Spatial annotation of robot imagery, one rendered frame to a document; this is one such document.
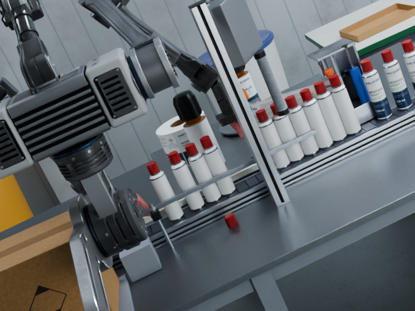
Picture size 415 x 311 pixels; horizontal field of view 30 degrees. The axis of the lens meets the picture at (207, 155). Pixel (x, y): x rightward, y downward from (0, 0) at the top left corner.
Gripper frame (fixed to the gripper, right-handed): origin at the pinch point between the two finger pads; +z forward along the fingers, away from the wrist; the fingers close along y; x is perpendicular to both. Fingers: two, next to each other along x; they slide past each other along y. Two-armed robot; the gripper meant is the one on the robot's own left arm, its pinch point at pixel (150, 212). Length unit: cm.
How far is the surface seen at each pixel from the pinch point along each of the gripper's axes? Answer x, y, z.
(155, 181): -10.8, -2.4, -3.8
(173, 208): -4.9, -2.7, 5.6
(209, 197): -13.0, -2.3, 14.6
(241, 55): -59, -18, -2
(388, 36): -93, 112, 94
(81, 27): -12, 333, -20
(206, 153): -25.4, -1.7, 7.1
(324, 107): -55, -1, 35
